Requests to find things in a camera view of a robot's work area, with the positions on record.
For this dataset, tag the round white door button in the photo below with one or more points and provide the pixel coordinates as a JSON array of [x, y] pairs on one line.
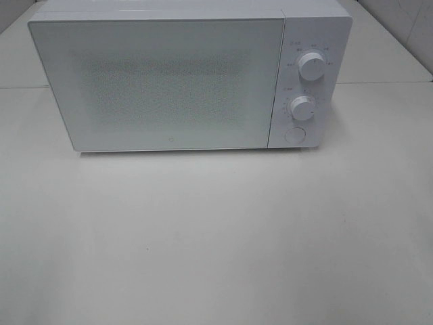
[[295, 136]]

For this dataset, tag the white timer knob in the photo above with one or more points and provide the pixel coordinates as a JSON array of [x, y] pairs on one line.
[[302, 108]]

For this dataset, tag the white microwave door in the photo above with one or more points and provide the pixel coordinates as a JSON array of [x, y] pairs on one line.
[[162, 85]]

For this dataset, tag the upper white power knob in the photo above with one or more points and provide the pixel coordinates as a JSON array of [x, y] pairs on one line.
[[311, 65]]

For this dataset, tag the white microwave oven body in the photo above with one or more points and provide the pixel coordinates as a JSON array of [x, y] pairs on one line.
[[321, 25]]

